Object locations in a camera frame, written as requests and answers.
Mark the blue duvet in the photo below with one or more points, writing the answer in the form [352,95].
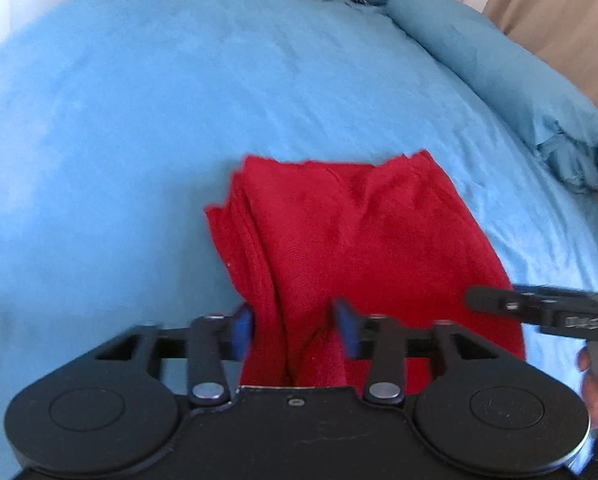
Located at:
[509,75]

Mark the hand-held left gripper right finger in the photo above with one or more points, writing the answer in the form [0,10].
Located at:
[348,332]

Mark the red knit sweater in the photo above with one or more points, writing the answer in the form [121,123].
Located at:
[359,240]

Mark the blue bed sheet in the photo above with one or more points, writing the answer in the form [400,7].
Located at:
[129,125]

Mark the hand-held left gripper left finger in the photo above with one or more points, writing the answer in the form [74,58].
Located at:
[241,332]

